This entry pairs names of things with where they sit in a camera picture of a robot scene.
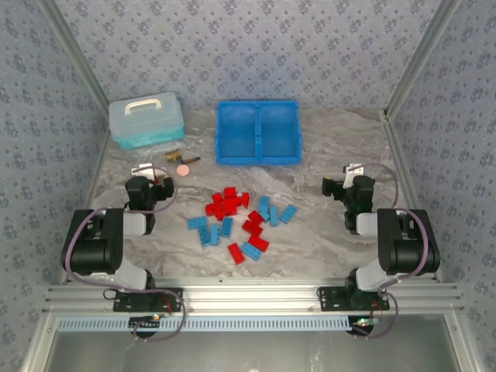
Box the small circuit board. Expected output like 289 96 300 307
129 315 162 331
350 315 379 335

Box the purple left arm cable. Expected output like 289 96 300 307
63 164 188 344

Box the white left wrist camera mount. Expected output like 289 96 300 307
130 164 157 178

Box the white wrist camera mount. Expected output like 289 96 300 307
130 164 157 178
343 162 367 188

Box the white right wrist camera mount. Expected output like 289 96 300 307
343 162 367 188

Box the clear storage box white handle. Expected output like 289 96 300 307
108 91 186 151

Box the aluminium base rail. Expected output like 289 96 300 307
43 278 465 315

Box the aluminium frame post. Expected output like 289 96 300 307
37 0 111 115
383 0 463 117

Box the slotted pale blue cable duct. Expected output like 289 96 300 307
57 315 362 332

